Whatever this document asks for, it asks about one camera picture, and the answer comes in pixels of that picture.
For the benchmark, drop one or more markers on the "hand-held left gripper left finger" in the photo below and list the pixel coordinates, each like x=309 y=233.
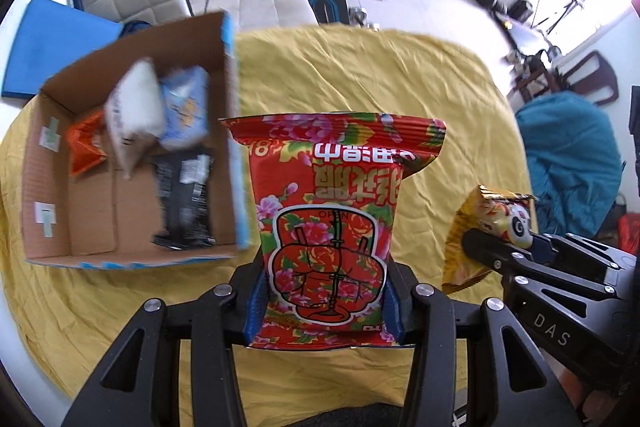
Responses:
x=254 y=307

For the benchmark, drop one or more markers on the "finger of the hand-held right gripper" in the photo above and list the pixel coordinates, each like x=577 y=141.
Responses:
x=485 y=249
x=575 y=248

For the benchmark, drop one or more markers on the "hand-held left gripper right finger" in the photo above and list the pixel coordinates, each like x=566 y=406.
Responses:
x=394 y=312

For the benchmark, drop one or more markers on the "yellow snack packet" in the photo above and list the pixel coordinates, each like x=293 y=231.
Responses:
x=495 y=207

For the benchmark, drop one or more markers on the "red floral snack packet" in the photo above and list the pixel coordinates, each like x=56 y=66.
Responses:
x=325 y=232

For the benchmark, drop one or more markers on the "black snack packet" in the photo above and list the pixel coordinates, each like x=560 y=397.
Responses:
x=182 y=202

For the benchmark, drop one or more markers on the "cardboard box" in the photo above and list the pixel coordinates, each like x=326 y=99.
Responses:
x=90 y=227

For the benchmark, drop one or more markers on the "light blue tissue pack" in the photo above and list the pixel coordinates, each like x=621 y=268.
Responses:
x=185 y=107

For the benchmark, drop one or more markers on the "white soft packet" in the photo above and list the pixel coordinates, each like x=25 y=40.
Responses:
x=132 y=112

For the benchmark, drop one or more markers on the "orange snack packet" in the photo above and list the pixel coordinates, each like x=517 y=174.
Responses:
x=85 y=147

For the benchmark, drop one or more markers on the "orange bag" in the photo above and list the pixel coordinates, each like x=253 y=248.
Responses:
x=630 y=237

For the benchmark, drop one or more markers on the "dark fuzzy clothing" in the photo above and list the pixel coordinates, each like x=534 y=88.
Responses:
x=340 y=422

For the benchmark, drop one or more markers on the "dark wooden chair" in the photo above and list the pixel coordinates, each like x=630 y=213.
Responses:
x=600 y=77

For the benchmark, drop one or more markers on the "yellow tablecloth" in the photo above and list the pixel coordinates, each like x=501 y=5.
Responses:
x=350 y=72

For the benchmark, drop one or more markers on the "black box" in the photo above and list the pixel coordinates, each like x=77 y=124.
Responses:
x=520 y=8

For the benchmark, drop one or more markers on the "chrome dumbbell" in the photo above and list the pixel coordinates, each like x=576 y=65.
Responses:
x=375 y=25
x=357 y=16

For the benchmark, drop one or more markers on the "dark blue patterned cloth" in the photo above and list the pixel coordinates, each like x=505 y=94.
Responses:
x=134 y=28

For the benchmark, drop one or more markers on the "blue foam mat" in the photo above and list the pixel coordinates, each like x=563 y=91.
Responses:
x=50 y=42

